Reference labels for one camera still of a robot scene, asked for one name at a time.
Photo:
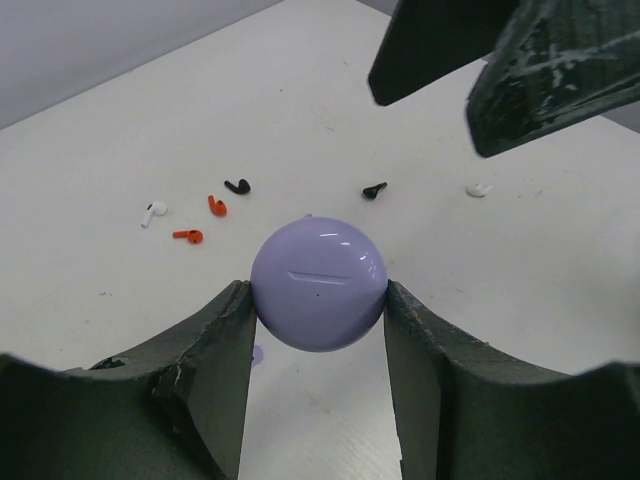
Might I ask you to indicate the orange earbud lower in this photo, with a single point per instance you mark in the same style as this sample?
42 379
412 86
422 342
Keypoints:
192 236

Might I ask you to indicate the black earbud right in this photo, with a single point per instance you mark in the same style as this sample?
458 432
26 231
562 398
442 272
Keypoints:
372 192

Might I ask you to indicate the white earbud right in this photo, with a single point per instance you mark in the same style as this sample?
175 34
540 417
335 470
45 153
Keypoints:
479 190

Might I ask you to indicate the purple round earbud charging case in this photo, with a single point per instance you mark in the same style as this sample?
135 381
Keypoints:
319 284

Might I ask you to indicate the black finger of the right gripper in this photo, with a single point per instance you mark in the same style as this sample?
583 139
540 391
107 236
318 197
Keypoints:
428 39
556 63

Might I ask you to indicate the orange earbud upper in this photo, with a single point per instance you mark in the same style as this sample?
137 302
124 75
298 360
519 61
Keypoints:
217 207

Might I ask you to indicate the black earbud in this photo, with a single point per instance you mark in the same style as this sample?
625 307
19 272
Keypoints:
242 187
372 192

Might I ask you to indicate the purple earbud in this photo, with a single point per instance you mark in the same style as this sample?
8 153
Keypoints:
258 355

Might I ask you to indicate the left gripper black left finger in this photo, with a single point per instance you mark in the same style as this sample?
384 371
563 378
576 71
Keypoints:
172 407

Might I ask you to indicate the white earbud near orange ones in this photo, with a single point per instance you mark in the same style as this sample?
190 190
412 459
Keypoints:
154 209

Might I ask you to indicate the black earbud left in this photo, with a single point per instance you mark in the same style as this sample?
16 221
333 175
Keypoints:
242 187

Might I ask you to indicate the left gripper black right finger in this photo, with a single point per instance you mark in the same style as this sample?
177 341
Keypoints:
465 410

